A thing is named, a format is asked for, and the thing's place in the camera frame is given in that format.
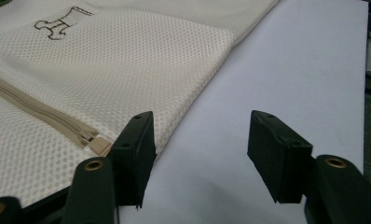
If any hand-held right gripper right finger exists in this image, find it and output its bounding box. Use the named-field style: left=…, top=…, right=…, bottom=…
left=246, top=109, right=316, bottom=204

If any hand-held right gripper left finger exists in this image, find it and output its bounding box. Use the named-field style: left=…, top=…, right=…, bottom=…
left=107, top=111, right=158, bottom=209

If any cream mesh laundry bag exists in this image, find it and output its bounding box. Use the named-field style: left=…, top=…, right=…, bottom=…
left=0, top=0, right=281, bottom=209

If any white table board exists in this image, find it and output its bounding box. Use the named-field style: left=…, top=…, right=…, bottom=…
left=117, top=0, right=370, bottom=224

